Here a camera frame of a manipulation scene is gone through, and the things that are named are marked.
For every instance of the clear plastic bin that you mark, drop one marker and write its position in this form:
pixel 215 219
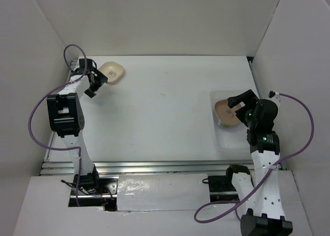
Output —
pixel 233 139

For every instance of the white cover panel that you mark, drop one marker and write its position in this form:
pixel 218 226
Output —
pixel 167 192

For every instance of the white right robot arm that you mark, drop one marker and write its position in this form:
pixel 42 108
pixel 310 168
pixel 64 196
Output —
pixel 263 212

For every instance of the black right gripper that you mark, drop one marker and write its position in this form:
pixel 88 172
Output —
pixel 248 97

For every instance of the cream plate back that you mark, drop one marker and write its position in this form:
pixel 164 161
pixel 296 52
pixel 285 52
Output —
pixel 113 71

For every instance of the brown plate back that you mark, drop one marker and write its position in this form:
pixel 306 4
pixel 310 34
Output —
pixel 225 116

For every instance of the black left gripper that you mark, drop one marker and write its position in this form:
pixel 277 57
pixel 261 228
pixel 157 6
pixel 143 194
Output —
pixel 99 77

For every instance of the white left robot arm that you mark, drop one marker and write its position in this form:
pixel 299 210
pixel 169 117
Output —
pixel 67 120

